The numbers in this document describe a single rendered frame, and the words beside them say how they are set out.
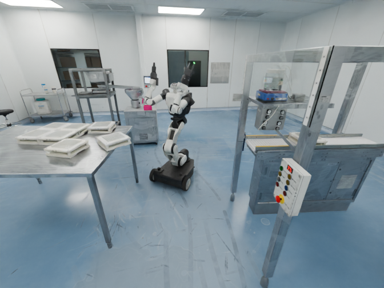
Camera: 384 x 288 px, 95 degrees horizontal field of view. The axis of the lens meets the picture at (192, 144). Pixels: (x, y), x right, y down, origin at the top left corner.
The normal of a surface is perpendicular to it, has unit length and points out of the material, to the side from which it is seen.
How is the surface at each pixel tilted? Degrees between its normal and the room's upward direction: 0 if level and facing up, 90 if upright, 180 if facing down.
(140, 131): 90
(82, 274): 0
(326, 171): 90
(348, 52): 90
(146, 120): 90
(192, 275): 0
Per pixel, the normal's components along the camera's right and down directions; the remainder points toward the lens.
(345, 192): 0.05, 0.42
